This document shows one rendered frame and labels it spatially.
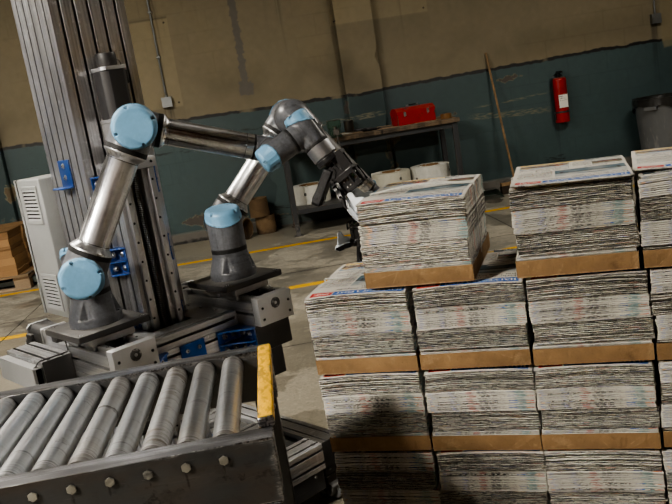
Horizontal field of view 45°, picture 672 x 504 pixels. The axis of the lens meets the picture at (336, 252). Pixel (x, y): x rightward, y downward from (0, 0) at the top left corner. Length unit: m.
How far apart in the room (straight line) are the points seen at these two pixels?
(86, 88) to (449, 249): 1.20
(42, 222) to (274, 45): 6.13
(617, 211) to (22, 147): 7.59
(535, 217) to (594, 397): 0.48
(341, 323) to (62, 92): 1.10
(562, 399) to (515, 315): 0.24
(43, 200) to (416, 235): 1.27
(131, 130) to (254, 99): 6.53
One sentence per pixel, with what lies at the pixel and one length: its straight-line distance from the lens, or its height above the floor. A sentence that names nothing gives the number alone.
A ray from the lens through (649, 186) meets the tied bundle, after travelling 2.00.
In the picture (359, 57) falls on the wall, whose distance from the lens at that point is 8.64.
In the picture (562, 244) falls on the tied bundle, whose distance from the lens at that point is 2.01.
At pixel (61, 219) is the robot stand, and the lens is 2.77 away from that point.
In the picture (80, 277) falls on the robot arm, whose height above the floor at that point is 0.99.
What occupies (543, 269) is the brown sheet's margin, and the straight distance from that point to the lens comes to 2.03.
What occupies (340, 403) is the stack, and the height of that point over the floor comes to 0.52.
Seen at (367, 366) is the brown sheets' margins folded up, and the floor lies 0.62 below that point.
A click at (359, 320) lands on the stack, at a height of 0.75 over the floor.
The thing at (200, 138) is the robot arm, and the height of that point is 1.28.
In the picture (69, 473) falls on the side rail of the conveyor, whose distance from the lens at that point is 1.48.
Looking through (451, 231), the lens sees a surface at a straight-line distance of 2.04.
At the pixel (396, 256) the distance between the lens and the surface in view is 2.09.
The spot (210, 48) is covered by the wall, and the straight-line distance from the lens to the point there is 8.68.
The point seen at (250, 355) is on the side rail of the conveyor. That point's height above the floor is 0.79.
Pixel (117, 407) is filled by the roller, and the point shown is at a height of 0.79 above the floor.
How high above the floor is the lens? 1.36
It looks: 11 degrees down
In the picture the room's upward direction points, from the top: 9 degrees counter-clockwise
